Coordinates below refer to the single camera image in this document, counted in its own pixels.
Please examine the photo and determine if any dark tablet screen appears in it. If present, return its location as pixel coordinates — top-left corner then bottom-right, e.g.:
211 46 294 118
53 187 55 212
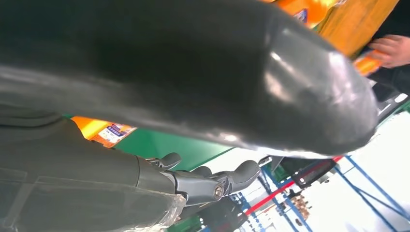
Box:
291 158 337 190

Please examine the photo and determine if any yellow plastic sheet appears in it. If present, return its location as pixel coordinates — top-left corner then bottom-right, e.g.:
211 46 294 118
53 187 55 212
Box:
315 0 401 78

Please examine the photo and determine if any person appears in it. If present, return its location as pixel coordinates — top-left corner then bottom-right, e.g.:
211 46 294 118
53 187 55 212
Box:
371 0 410 95

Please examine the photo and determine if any blue metal rack frame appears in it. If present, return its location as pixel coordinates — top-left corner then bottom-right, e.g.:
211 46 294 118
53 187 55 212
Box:
237 153 410 232

